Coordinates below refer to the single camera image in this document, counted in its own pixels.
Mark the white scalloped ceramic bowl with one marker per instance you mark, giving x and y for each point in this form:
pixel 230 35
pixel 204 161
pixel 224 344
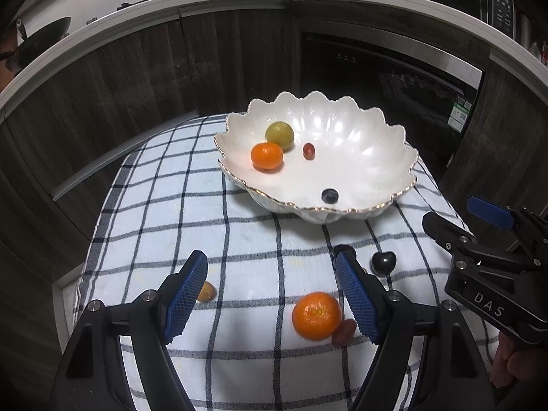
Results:
pixel 364 158

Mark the green round fruit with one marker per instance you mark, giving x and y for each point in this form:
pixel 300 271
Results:
pixel 279 135

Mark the black wok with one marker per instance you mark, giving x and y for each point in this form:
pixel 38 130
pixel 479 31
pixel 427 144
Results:
pixel 47 30

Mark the black microwave oven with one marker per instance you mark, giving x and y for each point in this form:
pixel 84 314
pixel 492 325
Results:
pixel 498 0

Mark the red grape tomato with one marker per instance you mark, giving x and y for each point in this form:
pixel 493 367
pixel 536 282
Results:
pixel 308 150
pixel 345 332

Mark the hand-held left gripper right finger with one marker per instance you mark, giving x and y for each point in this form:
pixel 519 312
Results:
pixel 355 299

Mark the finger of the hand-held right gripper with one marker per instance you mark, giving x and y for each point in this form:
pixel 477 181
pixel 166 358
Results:
pixel 488 213
pixel 441 229

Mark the dark wood kitchen cabinets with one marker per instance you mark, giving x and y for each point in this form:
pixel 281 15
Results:
pixel 128 85

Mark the person's right hand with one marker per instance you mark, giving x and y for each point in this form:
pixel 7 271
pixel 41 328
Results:
pixel 518 364

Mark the blueberry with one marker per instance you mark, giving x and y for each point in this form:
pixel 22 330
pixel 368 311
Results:
pixel 329 196

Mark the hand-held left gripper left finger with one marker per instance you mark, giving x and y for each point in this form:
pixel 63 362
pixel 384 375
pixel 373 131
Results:
pixel 186 295

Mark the wooden cutting board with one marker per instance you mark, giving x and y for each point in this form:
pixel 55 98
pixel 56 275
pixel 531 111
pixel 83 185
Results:
pixel 6 77

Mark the white checkered cloth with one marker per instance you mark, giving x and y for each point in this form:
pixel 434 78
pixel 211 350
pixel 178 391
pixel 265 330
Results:
pixel 257 244

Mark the small orange mandarin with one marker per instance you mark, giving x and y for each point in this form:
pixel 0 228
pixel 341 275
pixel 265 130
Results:
pixel 317 314
pixel 266 157

